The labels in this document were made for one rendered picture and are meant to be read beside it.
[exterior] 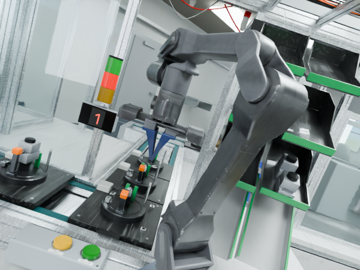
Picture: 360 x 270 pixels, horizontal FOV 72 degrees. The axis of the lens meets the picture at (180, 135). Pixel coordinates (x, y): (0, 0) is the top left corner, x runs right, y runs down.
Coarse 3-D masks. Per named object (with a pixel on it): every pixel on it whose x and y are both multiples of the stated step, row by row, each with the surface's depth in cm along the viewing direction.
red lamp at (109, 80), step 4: (104, 72) 82; (108, 72) 83; (104, 76) 82; (108, 76) 82; (112, 76) 82; (116, 76) 83; (104, 80) 82; (108, 80) 82; (112, 80) 82; (116, 80) 83; (104, 84) 82; (108, 84) 82; (112, 84) 83; (116, 84) 84; (112, 88) 83
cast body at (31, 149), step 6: (30, 138) 77; (18, 144) 76; (24, 144) 75; (30, 144) 75; (36, 144) 77; (24, 150) 76; (30, 150) 76; (36, 150) 78; (24, 156) 75; (30, 156) 76; (36, 156) 80; (24, 162) 75
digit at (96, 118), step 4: (92, 108) 84; (96, 108) 83; (92, 112) 84; (96, 112) 84; (100, 112) 84; (104, 112) 84; (92, 116) 84; (96, 116) 84; (100, 116) 84; (92, 120) 84; (96, 120) 84; (100, 120) 84; (92, 124) 84; (96, 124) 84; (100, 124) 84
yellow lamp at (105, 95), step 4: (100, 88) 83; (104, 88) 82; (108, 88) 83; (100, 92) 83; (104, 92) 83; (108, 92) 83; (112, 92) 84; (100, 96) 83; (104, 96) 83; (108, 96) 83; (112, 96) 85; (100, 100) 83; (104, 100) 83; (108, 100) 84
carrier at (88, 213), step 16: (96, 192) 84; (112, 192) 80; (80, 208) 72; (96, 208) 75; (112, 208) 74; (128, 208) 77; (144, 208) 80; (160, 208) 88; (80, 224) 67; (96, 224) 68; (112, 224) 70; (128, 224) 72; (144, 224) 75; (128, 240) 67; (144, 240) 68
